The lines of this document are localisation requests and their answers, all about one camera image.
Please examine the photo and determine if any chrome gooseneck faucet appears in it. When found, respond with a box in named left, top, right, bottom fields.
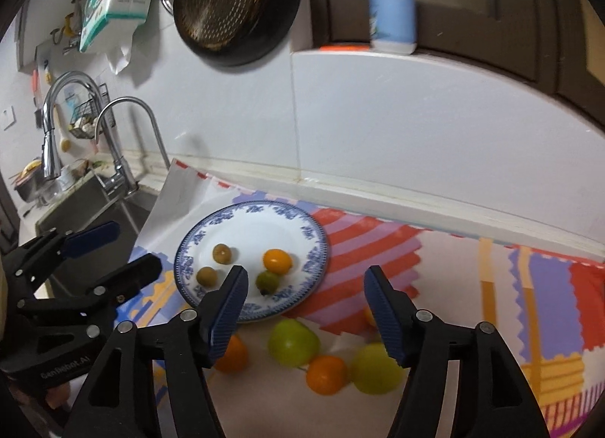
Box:
left=95, top=96, right=172, bottom=196

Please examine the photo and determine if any dark cooking pot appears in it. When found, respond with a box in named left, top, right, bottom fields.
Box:
left=12, top=159, right=49, bottom=203

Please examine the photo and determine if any metal perforated colander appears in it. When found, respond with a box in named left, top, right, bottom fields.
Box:
left=174, top=0, right=264, bottom=51

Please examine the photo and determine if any white plastic bag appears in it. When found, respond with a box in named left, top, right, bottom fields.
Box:
left=106, top=24, right=153, bottom=76

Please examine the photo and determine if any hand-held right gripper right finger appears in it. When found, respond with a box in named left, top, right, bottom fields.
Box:
left=364, top=265, right=552, bottom=438

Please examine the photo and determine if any dark brown window frame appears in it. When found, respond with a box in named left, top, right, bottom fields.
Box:
left=305, top=0, right=605, bottom=132

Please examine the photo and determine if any green apple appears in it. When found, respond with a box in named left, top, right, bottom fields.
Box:
left=268, top=318, right=321, bottom=368

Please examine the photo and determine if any colourful printed table mat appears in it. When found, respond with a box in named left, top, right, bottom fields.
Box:
left=113, top=159, right=605, bottom=438

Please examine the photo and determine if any stainless steel sink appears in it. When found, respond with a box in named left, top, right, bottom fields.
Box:
left=35, top=172, right=160, bottom=299

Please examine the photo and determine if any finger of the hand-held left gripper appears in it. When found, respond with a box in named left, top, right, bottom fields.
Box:
left=18, top=253, right=164, bottom=332
left=0, top=222, right=120, bottom=309

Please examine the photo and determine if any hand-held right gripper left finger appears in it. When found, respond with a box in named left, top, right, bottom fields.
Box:
left=61, top=265, right=250, bottom=438

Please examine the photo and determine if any small green fruit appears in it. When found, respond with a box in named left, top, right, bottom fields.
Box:
left=256, top=270, right=281, bottom=296

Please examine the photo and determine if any black hanging pan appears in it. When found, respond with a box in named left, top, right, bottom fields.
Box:
left=171, top=0, right=303, bottom=68

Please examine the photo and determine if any orange tangerine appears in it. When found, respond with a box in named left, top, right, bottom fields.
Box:
left=215, top=334, right=250, bottom=373
left=305, top=355, right=349, bottom=396

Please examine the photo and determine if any chrome pull-down faucet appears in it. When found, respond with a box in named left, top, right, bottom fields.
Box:
left=42, top=70, right=103, bottom=180

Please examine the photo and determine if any yellow-green apple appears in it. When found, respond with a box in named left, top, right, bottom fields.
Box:
left=350, top=342, right=406, bottom=395

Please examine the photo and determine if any orange kumquat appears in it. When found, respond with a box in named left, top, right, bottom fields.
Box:
left=263, top=249, right=292, bottom=275

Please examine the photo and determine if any blue patterned white plate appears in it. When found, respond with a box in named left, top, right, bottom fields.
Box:
left=174, top=202, right=330, bottom=324

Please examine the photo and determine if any blue and white plastic bottle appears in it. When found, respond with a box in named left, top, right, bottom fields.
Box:
left=366, top=0, right=417, bottom=56

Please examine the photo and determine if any black wire wall basket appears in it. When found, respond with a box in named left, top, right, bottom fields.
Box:
left=68, top=83, right=117, bottom=140

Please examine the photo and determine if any green and white tissue pack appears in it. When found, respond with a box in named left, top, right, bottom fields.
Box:
left=79, top=0, right=164, bottom=54

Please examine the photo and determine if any person's left hand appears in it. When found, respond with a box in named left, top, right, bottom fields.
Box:
left=45, top=381, right=73, bottom=413

